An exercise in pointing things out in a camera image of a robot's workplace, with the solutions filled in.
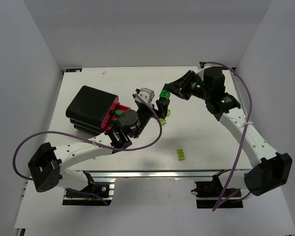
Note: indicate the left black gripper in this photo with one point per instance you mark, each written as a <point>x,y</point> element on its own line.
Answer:
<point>152,109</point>

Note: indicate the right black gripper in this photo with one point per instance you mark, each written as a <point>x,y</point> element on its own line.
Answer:
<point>184,83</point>

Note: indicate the green lego plate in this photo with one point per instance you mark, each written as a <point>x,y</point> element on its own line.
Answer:
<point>164,94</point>

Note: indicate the lime rectangular lego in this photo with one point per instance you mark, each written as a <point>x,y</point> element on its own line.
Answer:
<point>162,121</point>

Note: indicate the dark green square lego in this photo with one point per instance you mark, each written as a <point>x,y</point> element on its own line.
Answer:
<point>118,113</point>

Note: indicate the green stepped lego piece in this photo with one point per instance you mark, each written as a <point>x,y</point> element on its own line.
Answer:
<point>112,122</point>

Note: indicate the pink drawer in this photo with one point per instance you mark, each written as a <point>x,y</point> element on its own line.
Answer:
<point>115,116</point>

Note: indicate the black drawer cabinet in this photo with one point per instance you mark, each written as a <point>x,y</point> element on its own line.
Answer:
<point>90,110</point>

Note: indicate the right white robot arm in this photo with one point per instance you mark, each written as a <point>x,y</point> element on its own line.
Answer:
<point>270,169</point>

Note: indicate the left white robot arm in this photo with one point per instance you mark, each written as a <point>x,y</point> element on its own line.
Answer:
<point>51,166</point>

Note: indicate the left blue corner label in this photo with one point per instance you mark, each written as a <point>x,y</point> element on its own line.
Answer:
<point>73,70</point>

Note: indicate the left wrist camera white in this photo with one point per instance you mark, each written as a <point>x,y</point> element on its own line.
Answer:
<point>144,94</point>

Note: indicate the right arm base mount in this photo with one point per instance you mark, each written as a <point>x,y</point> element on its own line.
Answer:
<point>207,190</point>

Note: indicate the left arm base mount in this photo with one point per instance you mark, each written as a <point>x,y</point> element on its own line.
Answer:
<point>98,192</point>

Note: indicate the aluminium table front rail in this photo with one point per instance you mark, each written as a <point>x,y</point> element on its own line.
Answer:
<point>153,174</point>

